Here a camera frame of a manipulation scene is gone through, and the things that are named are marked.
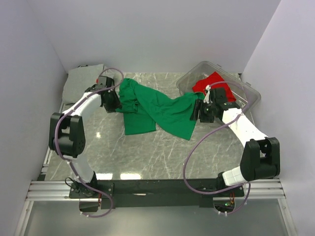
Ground green t shirt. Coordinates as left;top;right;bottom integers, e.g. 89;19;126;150
116;78;204;140

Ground aluminium frame rail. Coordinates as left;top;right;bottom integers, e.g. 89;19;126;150
26;179;286;201

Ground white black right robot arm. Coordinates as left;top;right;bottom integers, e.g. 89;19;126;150
190;99;280;196

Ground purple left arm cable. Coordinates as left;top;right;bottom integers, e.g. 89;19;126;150
56;68;124;218

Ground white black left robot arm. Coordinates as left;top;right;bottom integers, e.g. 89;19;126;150
49;89;121;198

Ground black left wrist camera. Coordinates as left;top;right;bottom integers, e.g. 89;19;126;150
96;76;115;89

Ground red t shirt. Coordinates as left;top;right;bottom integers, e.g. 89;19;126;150
192;72;236;102

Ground clear plastic bin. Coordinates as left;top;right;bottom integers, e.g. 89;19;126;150
176;61;261;116

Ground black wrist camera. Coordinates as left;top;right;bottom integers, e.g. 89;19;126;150
96;76;115;89
210;88;231;106

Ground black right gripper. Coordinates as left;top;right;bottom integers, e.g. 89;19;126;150
189;99;216;123

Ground folded grey t shirt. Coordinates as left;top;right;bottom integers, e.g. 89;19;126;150
62;64;104;104

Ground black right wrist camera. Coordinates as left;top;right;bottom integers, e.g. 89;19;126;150
210;88;231;106

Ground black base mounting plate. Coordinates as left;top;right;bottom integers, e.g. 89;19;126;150
69;178;245;208

